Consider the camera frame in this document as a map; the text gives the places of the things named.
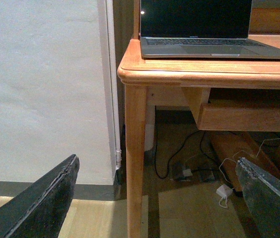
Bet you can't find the wooden keyboard drawer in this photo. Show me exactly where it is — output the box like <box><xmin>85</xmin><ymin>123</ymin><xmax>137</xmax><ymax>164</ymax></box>
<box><xmin>192</xmin><ymin>100</ymin><xmax>280</xmax><ymax>132</ymax></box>

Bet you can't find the power strip on floor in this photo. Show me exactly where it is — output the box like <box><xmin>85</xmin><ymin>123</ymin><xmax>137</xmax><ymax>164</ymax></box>
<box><xmin>170</xmin><ymin>162</ymin><xmax>219</xmax><ymax>182</ymax></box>

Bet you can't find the grey laptop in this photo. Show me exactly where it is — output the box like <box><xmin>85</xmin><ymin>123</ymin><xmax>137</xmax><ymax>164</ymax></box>
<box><xmin>140</xmin><ymin>0</ymin><xmax>280</xmax><ymax>60</ymax></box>

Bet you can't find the white charger cable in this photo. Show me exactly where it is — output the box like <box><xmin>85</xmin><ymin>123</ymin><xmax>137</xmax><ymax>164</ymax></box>
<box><xmin>218</xmin><ymin>136</ymin><xmax>280</xmax><ymax>209</ymax></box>

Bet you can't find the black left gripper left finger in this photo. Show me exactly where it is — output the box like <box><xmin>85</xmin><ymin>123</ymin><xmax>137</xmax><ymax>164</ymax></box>
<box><xmin>0</xmin><ymin>155</ymin><xmax>79</xmax><ymax>238</ymax></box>

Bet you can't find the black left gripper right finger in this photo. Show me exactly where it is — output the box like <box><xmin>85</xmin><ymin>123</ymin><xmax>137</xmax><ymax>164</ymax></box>
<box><xmin>235</xmin><ymin>158</ymin><xmax>280</xmax><ymax>238</ymax></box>

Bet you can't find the wooden desk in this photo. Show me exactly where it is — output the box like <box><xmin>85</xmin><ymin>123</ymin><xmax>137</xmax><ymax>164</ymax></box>
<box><xmin>117</xmin><ymin>0</ymin><xmax>280</xmax><ymax>238</ymax></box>

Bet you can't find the white pipe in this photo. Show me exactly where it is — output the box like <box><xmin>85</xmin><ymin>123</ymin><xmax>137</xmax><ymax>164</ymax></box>
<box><xmin>105</xmin><ymin>0</ymin><xmax>122</xmax><ymax>170</ymax></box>

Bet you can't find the white power adapter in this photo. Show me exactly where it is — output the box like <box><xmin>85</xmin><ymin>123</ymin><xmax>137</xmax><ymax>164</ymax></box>
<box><xmin>216</xmin><ymin>184</ymin><xmax>233</xmax><ymax>198</ymax></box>

